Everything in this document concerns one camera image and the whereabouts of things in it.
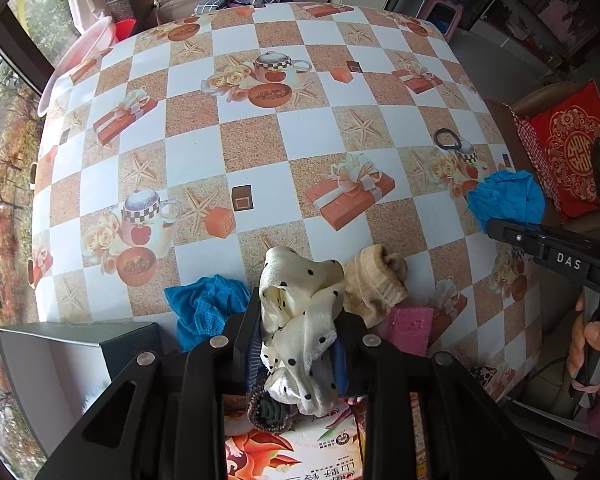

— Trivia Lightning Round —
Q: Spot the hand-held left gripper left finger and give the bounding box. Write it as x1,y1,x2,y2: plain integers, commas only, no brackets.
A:
34,286,270,480

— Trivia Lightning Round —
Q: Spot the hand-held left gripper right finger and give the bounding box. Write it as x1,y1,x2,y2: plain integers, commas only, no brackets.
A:
332,310,571,480

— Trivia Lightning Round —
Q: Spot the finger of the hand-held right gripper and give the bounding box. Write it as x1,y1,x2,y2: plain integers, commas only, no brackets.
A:
486,217,548,262

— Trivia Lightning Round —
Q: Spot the blue crinkled cloth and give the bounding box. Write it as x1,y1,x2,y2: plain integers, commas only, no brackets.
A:
164,275,252,353
466,170,547,235

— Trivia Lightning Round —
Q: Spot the cream polka dot scarf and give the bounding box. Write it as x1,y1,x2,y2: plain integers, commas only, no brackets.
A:
258,246,346,417

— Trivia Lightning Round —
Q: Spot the pink sponge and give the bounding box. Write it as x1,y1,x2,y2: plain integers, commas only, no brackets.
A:
386,306,435,357

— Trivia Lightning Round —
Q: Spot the beige knitted sock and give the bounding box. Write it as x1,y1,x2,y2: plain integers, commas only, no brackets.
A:
342,245,409,328

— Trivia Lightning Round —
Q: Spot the leopard print cloth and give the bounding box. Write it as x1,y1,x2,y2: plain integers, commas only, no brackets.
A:
470,365,506,401

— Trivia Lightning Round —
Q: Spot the grey white cardboard box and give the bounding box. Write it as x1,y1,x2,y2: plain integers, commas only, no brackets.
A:
0,321,161,461

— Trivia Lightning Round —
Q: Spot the dark knitted sock bundle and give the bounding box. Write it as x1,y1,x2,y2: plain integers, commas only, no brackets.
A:
245,387,293,433

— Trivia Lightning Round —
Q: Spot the red white patterned cloth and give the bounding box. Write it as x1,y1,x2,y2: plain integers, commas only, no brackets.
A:
512,110,563,211

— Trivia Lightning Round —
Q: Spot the orange floral printed carton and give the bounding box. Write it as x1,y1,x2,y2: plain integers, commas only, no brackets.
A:
222,392,368,480

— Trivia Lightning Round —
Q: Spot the red embroidered cushion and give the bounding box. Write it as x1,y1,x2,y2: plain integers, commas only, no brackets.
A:
525,80,600,218

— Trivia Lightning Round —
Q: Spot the checkered printed tablecloth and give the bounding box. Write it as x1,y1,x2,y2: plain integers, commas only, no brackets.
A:
30,2,556,411

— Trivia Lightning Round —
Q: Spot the dark wooden cabinet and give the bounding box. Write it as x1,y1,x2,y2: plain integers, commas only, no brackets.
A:
470,0,600,91

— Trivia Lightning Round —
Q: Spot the pink plastic stool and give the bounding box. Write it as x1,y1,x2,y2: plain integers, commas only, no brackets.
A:
417,0,468,43

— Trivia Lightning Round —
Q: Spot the clear pink plastic basin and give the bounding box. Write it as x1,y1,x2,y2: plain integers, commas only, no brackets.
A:
39,16,118,118

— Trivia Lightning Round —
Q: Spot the grey woven basket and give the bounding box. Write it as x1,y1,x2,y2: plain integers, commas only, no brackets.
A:
102,0,133,21

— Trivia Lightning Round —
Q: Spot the black hair tie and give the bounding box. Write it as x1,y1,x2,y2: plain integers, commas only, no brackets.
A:
433,128,462,150

